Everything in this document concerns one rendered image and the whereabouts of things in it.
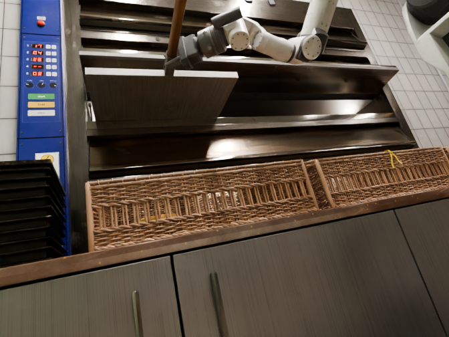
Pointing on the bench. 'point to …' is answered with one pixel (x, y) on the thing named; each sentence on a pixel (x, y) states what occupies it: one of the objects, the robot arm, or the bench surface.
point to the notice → (51, 159)
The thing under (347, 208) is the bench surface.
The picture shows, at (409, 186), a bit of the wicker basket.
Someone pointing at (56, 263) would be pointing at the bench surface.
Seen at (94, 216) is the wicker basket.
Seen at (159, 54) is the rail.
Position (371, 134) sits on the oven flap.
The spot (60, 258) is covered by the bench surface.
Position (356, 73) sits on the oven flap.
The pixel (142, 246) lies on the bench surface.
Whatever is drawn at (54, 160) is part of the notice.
